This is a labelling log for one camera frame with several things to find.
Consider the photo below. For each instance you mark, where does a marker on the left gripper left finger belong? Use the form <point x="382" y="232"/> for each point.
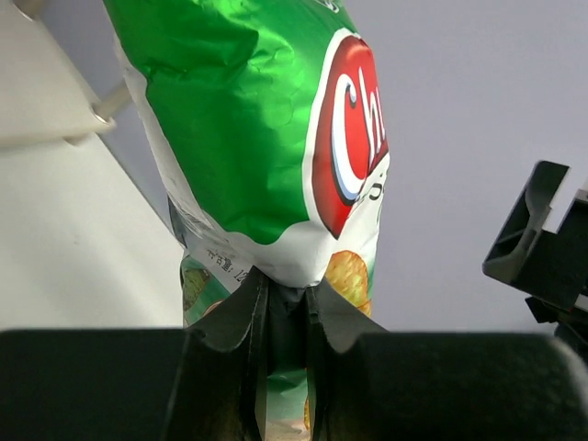
<point x="220" y="386"/>

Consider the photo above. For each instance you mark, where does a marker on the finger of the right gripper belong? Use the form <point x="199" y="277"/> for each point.
<point x="549" y="267"/>

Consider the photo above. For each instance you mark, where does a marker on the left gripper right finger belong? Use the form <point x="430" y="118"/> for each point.
<point x="367" y="383"/>

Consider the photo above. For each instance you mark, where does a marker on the white two-tier wooden shelf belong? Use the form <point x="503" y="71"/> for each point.
<point x="80" y="244"/>

